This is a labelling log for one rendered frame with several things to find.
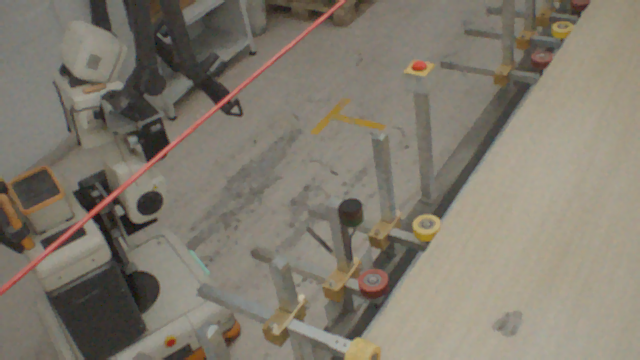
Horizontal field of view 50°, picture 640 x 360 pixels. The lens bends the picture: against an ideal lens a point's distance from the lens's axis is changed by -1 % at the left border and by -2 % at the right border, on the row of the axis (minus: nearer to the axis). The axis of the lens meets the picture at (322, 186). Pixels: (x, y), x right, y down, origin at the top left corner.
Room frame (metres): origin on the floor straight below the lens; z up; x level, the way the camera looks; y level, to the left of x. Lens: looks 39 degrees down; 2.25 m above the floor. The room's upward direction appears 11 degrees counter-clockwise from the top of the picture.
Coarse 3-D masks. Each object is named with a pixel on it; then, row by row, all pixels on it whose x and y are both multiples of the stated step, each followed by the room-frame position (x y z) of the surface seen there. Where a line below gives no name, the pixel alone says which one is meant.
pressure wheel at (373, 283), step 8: (368, 272) 1.28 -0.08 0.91; (376, 272) 1.28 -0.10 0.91; (360, 280) 1.26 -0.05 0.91; (368, 280) 1.26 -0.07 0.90; (376, 280) 1.25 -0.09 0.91; (384, 280) 1.24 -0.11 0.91; (360, 288) 1.24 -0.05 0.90; (368, 288) 1.23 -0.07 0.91; (376, 288) 1.22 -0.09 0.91; (384, 288) 1.22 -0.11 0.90; (368, 296) 1.22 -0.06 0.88; (376, 296) 1.22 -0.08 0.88; (376, 304) 1.25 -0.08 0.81
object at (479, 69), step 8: (440, 64) 2.45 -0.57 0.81; (448, 64) 2.43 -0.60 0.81; (456, 64) 2.41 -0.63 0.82; (464, 64) 2.40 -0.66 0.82; (472, 64) 2.38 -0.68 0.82; (480, 64) 2.37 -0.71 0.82; (472, 72) 2.36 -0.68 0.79; (480, 72) 2.34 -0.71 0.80; (488, 72) 2.32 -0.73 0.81; (512, 72) 2.27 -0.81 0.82; (520, 72) 2.26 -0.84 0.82; (528, 72) 2.25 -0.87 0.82; (512, 80) 2.26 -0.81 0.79; (520, 80) 2.24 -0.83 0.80; (528, 80) 2.22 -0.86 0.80; (536, 80) 2.20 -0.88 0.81
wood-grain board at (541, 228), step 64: (576, 64) 2.11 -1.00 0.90; (512, 128) 1.80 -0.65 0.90; (576, 128) 1.74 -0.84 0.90; (512, 192) 1.49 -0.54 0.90; (576, 192) 1.44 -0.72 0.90; (448, 256) 1.29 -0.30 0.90; (512, 256) 1.25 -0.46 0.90; (576, 256) 1.20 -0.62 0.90; (384, 320) 1.12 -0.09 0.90; (448, 320) 1.08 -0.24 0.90; (576, 320) 1.00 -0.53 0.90
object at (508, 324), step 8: (504, 312) 1.06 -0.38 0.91; (512, 312) 1.06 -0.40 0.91; (520, 312) 1.05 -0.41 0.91; (496, 320) 1.05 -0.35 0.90; (504, 320) 1.03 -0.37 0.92; (512, 320) 1.03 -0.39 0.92; (520, 320) 1.03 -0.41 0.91; (496, 328) 1.02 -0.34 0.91; (504, 328) 1.02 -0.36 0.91; (512, 328) 1.01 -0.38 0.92; (504, 336) 1.00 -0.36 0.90
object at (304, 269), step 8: (256, 248) 1.51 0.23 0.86; (264, 248) 1.50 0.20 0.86; (256, 256) 1.49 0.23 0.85; (264, 256) 1.47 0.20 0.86; (272, 256) 1.46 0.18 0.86; (280, 256) 1.46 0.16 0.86; (288, 256) 1.45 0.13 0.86; (296, 264) 1.41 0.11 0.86; (304, 264) 1.41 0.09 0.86; (296, 272) 1.40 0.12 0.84; (304, 272) 1.38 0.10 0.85; (312, 272) 1.37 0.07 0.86; (320, 272) 1.36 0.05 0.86; (328, 272) 1.36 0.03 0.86; (312, 280) 1.37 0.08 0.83; (320, 280) 1.35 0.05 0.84; (352, 280) 1.31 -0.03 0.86; (352, 288) 1.28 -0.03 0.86; (360, 296) 1.27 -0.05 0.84; (384, 296) 1.25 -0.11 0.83
